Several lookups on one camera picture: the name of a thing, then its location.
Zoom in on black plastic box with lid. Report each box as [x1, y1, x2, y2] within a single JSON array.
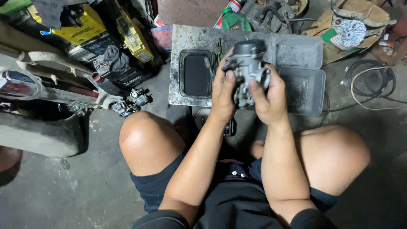
[[275, 35, 327, 117]]

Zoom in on person's right hand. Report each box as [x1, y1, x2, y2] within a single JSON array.
[[248, 63, 289, 127]]

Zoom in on torn brown cardboard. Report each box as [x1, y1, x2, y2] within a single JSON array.
[[301, 0, 399, 65]]

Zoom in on person's black shirt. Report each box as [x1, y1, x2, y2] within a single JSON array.
[[131, 171, 338, 229]]

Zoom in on small dark metal part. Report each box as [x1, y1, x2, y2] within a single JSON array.
[[223, 117, 237, 137]]

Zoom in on person's dark blue shorts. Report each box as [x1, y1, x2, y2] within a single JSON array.
[[130, 149, 341, 214]]

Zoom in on small grey carburetor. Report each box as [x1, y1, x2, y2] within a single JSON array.
[[111, 98, 139, 118], [129, 87, 151, 107]]

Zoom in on grey plastic fender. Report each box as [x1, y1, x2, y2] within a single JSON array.
[[0, 111, 87, 158]]

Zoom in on stack of dark battery boxes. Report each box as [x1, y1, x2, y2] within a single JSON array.
[[65, 32, 159, 88]]

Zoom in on stained grey metal board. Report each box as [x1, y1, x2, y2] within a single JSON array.
[[168, 24, 325, 108]]

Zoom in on round metal disc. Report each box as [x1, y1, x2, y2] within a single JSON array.
[[195, 108, 212, 130]]

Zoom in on grey crumpled cloth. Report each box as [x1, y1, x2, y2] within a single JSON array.
[[95, 45, 130, 73]]

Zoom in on person's leg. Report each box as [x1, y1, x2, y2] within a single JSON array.
[[119, 110, 189, 177], [250, 124, 371, 197]]

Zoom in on large yellow battery box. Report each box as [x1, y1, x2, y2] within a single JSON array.
[[52, 3, 106, 46]]

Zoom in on white finned rotor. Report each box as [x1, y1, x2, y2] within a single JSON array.
[[332, 17, 368, 48]]

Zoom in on grey metal carburetor black cap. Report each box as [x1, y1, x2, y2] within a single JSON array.
[[221, 39, 272, 109]]

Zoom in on person's right leg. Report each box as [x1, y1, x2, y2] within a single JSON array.
[[250, 124, 371, 197]]

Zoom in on dark metal pliers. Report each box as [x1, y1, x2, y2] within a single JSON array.
[[215, 37, 224, 66]]

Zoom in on narrow yellow battery box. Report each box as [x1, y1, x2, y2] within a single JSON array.
[[116, 14, 155, 63]]

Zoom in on coiled black cable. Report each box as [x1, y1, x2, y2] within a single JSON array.
[[345, 59, 397, 98]]

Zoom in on clear plastic bag red print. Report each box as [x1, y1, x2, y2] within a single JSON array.
[[151, 24, 173, 52]]

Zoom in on heap of motorcycle body panels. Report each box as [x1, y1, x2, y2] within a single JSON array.
[[0, 19, 128, 116]]

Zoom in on greasy engine part with hoses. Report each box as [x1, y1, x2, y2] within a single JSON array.
[[243, 0, 317, 35]]

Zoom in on brown round object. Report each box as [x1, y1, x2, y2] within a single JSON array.
[[0, 146, 23, 174]]

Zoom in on green oil bottle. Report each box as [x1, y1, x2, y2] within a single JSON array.
[[221, 6, 252, 32]]

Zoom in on person's left leg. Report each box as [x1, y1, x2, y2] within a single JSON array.
[[119, 110, 189, 177]]

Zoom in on person's left hand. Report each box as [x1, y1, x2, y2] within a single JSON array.
[[211, 48, 238, 123]]

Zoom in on black rectangular tray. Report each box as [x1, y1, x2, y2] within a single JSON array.
[[179, 49, 214, 98]]

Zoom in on beige cable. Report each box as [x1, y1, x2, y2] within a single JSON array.
[[350, 65, 407, 111]]

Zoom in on black canister red cap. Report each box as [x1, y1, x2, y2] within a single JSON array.
[[83, 72, 128, 97]]

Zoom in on red white spray can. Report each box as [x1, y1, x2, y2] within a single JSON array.
[[213, 0, 243, 29]]

